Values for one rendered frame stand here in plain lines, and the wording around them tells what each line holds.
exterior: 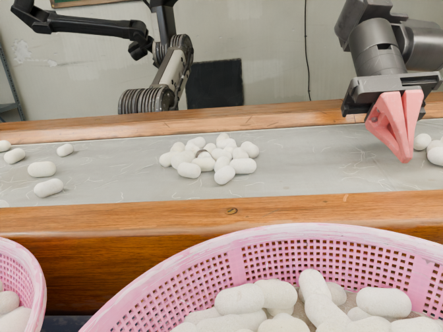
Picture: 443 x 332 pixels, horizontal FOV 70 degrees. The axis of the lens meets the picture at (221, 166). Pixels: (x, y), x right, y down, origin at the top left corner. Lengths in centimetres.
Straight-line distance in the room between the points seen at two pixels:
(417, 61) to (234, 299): 41
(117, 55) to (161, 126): 205
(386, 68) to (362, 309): 30
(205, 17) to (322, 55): 89
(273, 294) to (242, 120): 42
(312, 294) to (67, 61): 269
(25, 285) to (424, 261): 28
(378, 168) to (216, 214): 23
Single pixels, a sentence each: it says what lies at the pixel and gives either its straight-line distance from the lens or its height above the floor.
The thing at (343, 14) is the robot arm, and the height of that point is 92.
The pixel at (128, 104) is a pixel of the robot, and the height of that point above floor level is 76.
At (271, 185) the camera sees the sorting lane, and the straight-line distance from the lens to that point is 37.
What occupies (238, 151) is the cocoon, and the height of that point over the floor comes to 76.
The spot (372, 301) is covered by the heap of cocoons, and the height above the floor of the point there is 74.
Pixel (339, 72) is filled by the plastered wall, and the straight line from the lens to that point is 260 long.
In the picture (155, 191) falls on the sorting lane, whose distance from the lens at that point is 39.
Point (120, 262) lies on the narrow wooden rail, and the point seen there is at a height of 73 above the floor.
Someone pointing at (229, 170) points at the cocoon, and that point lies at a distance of 38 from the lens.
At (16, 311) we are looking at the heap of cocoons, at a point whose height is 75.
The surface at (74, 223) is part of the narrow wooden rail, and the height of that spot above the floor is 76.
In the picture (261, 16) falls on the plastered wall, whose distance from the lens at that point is 249.
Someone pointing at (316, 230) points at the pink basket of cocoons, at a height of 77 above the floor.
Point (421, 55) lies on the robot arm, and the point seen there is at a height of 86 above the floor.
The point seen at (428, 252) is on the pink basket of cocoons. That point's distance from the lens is 25.
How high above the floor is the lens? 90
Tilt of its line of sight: 22 degrees down
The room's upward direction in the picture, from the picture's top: 5 degrees counter-clockwise
